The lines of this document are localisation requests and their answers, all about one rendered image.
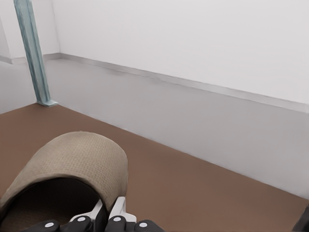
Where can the silver frame post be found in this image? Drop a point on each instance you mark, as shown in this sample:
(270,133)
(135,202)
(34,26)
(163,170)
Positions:
(33,52)

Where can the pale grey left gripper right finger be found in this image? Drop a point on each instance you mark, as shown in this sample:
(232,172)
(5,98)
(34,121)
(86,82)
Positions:
(118,210)

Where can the beige woven slipper shoe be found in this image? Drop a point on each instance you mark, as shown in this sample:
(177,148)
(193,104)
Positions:
(77,154)

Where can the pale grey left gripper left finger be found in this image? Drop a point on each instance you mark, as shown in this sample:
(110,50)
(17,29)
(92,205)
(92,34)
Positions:
(89,214)

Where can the dark object at table edge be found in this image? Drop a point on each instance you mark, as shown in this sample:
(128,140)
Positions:
(301,221)

